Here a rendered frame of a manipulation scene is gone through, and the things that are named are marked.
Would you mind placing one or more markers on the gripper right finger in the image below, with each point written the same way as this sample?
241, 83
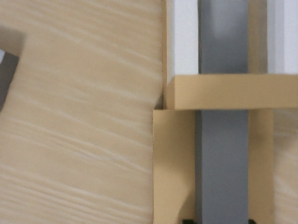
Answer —
251, 221

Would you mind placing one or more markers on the grey square stick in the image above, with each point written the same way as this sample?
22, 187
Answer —
8, 64
221, 167

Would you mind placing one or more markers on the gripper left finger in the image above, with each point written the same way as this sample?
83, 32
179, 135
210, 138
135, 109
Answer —
188, 221

